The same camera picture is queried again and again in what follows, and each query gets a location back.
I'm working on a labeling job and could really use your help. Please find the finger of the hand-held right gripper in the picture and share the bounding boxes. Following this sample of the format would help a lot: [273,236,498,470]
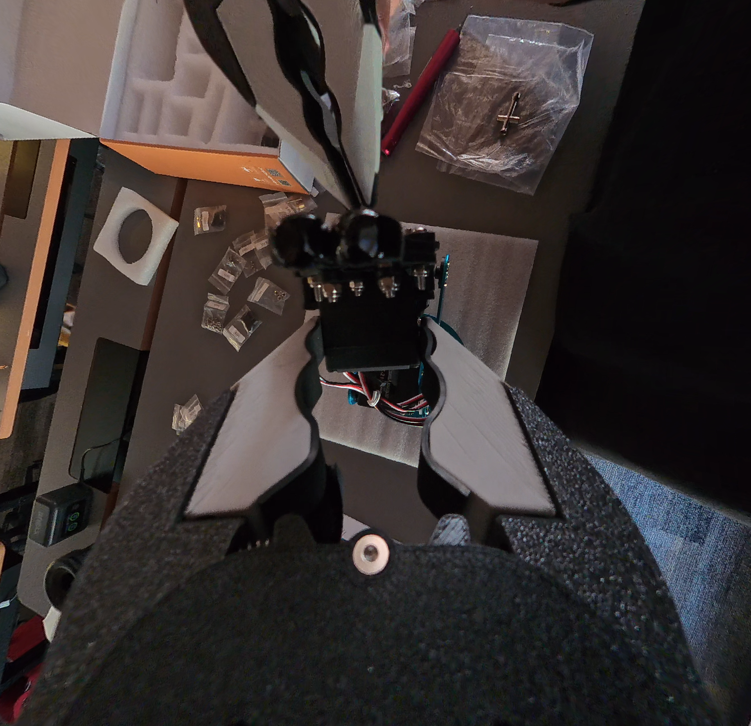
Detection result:
[216,0,367,207]
[290,0,383,206]

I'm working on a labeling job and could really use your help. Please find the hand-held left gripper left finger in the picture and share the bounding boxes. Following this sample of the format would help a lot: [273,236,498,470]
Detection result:
[181,318,322,524]

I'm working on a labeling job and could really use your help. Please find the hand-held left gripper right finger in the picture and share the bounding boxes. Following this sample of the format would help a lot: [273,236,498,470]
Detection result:
[417,316,559,520]

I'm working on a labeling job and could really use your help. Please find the blue toy robot arm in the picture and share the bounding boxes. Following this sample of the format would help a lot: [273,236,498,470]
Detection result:
[273,207,455,428]

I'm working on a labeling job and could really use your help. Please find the grey desk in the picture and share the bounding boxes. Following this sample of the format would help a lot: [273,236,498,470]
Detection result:
[18,0,649,621]

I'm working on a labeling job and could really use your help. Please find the wood-edged background desk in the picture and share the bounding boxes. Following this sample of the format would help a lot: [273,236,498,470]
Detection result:
[0,139,80,440]

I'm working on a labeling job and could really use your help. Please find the crumpled clear plastic bag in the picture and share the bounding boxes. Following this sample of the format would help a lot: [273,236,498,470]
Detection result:
[383,0,464,93]

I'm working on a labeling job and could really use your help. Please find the red metal cylinder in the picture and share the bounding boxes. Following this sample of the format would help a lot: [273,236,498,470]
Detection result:
[381,29,461,158]

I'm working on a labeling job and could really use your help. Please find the pile of small screw bags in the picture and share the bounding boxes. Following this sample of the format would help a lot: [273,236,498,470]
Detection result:
[194,192,320,352]

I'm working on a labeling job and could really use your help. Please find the orange white cardboard box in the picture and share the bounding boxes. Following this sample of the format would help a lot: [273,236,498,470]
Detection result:
[0,0,320,196]

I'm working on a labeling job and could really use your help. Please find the clear bag with metal part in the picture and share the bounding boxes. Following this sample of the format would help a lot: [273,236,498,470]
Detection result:
[415,15,595,196]

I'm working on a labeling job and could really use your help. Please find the black power box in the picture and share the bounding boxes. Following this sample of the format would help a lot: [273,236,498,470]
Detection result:
[29,482,96,548]

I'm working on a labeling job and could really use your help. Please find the black ribbed cylinder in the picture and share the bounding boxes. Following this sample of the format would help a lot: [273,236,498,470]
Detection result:
[44,550,90,611]

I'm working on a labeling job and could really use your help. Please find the person's blue jeans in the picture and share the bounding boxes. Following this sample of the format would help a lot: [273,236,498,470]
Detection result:
[587,453,751,726]

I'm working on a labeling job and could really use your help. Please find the person's black shirt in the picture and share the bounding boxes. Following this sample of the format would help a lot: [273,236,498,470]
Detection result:
[537,0,751,518]

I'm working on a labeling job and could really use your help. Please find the white foam frame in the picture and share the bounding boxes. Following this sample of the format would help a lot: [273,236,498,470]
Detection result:
[94,186,180,287]

